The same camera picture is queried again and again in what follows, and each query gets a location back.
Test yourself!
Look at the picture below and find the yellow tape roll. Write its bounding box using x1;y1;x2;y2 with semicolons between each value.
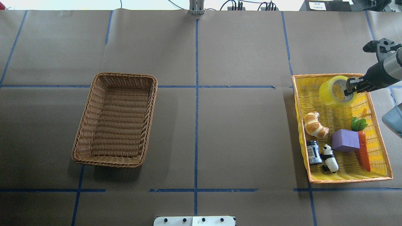
319;75;357;109

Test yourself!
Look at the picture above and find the small dark can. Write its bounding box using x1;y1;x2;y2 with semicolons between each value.
306;141;323;165

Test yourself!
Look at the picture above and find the crossing blue tape line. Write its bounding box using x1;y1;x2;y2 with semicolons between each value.
0;85;276;89

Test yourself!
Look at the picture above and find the yellow woven basket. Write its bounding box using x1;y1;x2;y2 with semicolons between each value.
292;73;393;184

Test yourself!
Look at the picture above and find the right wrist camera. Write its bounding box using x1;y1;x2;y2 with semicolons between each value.
363;38;401;63

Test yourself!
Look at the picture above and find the brown wicker basket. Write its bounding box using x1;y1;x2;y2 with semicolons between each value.
71;73;158;168

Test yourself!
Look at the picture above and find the long blue tape line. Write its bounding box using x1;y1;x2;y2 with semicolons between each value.
193;19;199;216

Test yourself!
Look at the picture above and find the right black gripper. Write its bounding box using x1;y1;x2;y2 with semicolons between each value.
344;62;390;96

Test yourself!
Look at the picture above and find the purple foam block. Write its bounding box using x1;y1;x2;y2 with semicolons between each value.
331;129;360;153

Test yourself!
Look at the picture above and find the toy carrot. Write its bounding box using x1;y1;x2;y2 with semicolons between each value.
351;117;371;172

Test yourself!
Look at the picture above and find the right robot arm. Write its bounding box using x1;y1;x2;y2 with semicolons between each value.
344;49;402;137

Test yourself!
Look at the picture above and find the toy croissant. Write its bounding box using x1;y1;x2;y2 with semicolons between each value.
304;111;329;138

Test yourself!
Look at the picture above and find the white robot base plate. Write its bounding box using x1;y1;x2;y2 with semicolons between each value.
153;216;236;226

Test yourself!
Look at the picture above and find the toy panda figure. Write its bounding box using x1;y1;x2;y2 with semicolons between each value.
320;144;339;174

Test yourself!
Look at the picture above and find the grey metal post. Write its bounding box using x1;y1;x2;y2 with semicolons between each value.
189;0;205;15

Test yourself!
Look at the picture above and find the black box with label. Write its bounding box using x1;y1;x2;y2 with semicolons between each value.
299;0;351;12

